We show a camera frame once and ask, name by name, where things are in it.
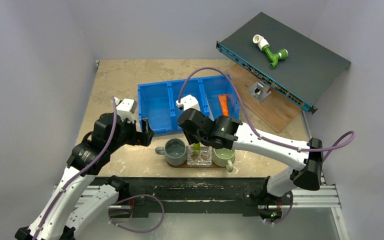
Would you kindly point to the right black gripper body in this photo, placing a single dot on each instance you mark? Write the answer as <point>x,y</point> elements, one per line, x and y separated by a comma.
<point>192,133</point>

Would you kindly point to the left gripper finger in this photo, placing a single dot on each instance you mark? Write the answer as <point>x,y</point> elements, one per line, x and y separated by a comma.
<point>145,127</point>
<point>144,138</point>

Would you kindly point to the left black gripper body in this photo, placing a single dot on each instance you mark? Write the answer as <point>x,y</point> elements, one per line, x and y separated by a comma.
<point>127,129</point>

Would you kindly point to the green toothpaste tube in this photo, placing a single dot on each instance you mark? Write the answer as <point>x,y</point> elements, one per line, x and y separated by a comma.
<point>196,149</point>

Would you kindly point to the blue plastic bin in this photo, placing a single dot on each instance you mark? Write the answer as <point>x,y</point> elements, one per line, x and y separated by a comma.
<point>157,101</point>

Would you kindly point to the grey ceramic mug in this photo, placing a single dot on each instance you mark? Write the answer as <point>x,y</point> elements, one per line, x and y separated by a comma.
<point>174,151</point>

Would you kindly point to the clear acrylic holder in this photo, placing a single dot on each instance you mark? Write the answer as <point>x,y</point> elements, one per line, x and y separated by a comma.
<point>205,155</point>

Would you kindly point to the orange toothpaste tube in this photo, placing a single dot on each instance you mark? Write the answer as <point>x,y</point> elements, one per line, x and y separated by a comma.
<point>223,101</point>

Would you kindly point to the pale green ceramic mug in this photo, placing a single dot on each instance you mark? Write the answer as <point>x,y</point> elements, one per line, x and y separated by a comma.
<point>224,158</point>

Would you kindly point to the brown oval wooden tray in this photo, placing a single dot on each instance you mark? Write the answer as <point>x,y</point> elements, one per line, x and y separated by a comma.
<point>195,166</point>

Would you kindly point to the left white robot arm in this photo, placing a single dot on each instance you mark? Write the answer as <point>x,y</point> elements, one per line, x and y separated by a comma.
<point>60,220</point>

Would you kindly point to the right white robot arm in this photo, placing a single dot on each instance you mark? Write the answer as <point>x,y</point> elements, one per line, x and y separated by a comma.
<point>304,164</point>

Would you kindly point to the green white pipe fitting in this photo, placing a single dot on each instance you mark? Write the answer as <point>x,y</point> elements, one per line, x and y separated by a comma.
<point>264,46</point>

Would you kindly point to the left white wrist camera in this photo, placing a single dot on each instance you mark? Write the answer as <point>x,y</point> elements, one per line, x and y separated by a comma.
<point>126,108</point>

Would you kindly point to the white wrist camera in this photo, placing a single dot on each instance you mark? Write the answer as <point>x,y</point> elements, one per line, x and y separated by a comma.
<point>126,108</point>
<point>188,102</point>

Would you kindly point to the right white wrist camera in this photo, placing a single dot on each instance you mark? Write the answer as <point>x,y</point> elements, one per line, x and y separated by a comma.
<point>188,102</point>

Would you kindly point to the black aluminium base frame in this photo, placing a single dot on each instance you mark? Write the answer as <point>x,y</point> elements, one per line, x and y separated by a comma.
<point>218,195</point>

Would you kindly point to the small metal bracket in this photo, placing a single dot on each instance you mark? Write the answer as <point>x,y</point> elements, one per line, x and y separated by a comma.
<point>259,91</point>

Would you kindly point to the dark network switch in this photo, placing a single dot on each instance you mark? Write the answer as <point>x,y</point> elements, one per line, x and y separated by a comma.
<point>303,77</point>

